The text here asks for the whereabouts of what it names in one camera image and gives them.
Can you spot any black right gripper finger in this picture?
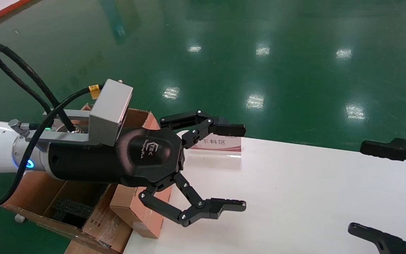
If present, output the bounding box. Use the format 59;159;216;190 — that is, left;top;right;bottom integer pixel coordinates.
360;138;406;177
347;222;406;254

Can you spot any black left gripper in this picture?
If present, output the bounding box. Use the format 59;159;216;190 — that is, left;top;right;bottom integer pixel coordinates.
44;110;247;227

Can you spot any large open cardboard box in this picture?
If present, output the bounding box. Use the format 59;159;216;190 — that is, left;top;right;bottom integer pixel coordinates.
0;102;162;254

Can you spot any black foam block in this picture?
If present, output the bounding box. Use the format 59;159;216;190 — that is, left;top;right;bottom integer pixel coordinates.
52;199;94;226

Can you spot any acrylic sign with Chinese text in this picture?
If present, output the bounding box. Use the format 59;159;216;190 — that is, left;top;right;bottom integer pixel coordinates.
188;135;242;158

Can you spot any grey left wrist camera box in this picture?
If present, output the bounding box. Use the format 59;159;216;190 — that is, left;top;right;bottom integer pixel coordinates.
43;79;133;147

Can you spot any small cardboard box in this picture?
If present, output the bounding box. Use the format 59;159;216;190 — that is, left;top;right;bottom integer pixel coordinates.
110;183;174;240

